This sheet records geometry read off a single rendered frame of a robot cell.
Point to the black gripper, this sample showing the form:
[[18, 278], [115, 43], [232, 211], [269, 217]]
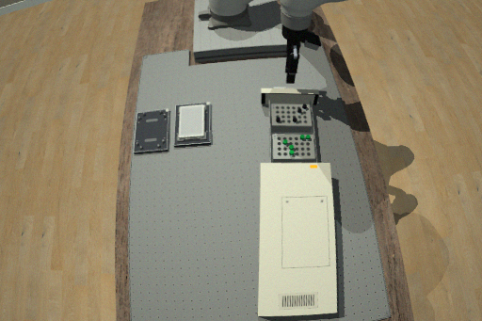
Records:
[[294, 37]]

